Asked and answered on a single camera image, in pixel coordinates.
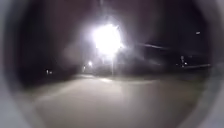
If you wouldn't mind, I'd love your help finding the street lamp pole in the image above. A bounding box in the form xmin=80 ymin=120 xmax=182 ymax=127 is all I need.
xmin=92 ymin=23 xmax=124 ymax=77
xmin=87 ymin=60 xmax=94 ymax=75

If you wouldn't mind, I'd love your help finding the grey asphalt path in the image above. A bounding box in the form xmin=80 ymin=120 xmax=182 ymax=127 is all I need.
xmin=31 ymin=73 xmax=201 ymax=128

